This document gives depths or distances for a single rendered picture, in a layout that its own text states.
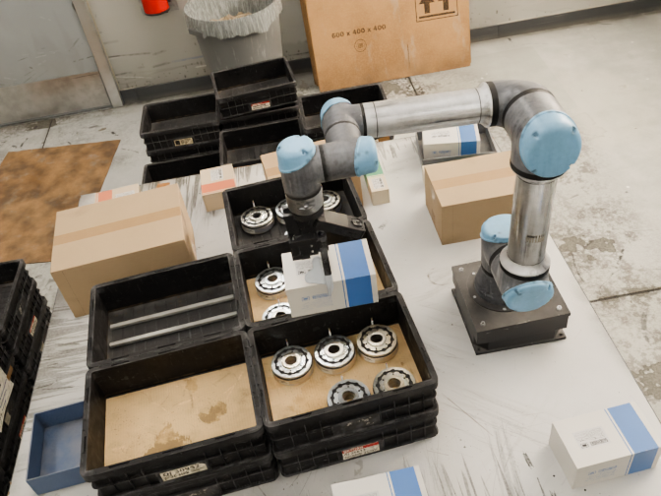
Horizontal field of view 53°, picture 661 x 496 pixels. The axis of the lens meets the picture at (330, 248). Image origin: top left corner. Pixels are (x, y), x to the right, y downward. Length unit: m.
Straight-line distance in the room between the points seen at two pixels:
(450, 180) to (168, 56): 2.90
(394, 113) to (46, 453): 1.24
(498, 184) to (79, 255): 1.29
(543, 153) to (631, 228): 2.05
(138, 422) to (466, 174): 1.22
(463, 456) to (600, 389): 0.40
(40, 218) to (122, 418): 2.40
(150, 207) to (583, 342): 1.36
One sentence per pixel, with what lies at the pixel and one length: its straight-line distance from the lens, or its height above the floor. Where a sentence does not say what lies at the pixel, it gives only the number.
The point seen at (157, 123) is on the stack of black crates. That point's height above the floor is 0.38.
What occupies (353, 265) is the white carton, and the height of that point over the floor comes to 1.14.
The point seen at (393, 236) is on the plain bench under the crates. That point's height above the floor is 0.70.
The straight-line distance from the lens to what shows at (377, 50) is 4.47.
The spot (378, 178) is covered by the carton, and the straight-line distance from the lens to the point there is 2.35.
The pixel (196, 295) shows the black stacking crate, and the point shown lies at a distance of 1.96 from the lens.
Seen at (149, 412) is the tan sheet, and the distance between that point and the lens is 1.74.
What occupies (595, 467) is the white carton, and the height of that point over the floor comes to 0.77.
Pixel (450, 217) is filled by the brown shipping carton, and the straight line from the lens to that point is 2.09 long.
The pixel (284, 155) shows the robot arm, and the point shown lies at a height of 1.46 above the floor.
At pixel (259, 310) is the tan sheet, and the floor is 0.83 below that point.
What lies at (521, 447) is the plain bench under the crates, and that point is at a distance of 1.72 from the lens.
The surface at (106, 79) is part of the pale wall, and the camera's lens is 4.76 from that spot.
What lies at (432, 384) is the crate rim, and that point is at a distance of 1.52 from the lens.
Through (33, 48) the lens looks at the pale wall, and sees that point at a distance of 4.78.
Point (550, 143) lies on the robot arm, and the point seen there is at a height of 1.41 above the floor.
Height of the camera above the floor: 2.16
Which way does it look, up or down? 42 degrees down
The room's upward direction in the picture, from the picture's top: 9 degrees counter-clockwise
